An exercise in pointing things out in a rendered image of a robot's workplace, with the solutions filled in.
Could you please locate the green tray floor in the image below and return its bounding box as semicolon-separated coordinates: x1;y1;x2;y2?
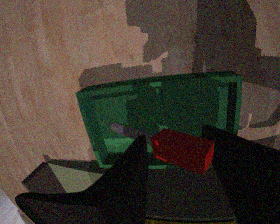
92;83;229;155

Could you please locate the green tray rim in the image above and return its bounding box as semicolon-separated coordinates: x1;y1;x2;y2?
75;71;242;169

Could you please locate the red-headed pin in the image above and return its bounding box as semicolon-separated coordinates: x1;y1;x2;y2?
111;123;216;175

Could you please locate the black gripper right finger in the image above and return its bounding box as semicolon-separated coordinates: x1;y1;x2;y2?
201;125;280;224

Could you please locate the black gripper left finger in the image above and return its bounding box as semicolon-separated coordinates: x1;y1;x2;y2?
15;135;148;224

